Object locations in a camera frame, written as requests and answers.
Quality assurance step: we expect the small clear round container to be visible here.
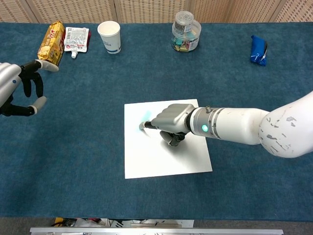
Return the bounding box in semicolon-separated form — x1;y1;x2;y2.
175;10;195;32

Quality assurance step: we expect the white paper cup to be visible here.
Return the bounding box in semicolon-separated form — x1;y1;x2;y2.
97;21;122;54

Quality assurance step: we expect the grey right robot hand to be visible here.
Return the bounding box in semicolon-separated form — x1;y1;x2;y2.
138;103;199;147

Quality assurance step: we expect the white square board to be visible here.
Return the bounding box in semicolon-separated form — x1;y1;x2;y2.
124;98;213;180

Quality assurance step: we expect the woven wooden folding screen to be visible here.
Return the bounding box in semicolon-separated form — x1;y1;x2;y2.
0;0;313;24

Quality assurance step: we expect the light blue paper strip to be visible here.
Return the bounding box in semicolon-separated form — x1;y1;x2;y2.
136;110;153;134

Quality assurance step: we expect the white spouted drink pouch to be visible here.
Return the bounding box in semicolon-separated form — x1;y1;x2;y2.
63;26;91;59

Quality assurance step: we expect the blue snack packet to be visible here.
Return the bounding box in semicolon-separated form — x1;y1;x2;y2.
249;35;268;67

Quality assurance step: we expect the aluminium profile rail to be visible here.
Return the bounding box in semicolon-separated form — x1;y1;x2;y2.
29;226;284;235

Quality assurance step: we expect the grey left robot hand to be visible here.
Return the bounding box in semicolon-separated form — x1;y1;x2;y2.
0;60;60;117

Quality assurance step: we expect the teal felt table cover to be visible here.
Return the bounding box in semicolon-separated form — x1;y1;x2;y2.
0;22;313;222

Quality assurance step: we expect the gold snack packet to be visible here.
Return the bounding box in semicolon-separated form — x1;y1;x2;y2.
37;20;66;67

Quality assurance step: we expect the clear plastic candy jar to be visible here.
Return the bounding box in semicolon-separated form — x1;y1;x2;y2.
171;19;202;52

